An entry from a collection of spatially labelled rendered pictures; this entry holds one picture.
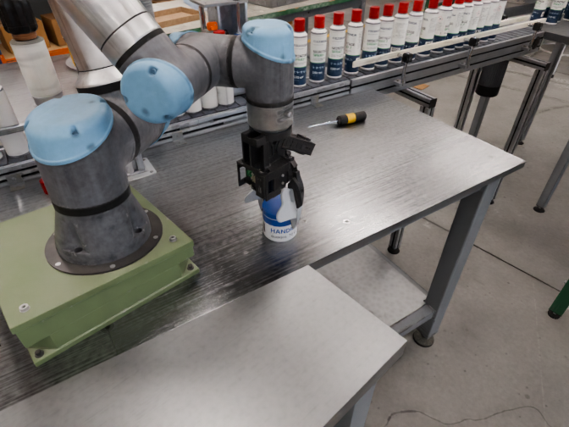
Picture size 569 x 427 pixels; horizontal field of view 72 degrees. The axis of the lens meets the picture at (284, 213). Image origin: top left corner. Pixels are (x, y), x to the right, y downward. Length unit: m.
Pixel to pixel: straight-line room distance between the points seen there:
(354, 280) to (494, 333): 0.62
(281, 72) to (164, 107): 0.19
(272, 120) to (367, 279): 1.05
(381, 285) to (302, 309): 0.90
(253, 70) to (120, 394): 0.49
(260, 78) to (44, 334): 0.48
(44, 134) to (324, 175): 0.62
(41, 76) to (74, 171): 0.76
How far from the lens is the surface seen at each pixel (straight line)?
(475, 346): 1.79
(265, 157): 0.65
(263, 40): 0.58
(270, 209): 0.76
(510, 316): 1.95
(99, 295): 0.67
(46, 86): 1.37
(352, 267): 1.61
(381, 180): 1.00
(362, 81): 1.48
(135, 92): 0.51
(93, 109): 0.63
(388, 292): 1.55
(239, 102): 1.26
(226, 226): 0.84
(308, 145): 0.74
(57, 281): 0.70
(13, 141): 1.14
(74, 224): 0.68
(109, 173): 0.64
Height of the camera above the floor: 1.37
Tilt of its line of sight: 39 degrees down
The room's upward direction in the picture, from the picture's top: straight up
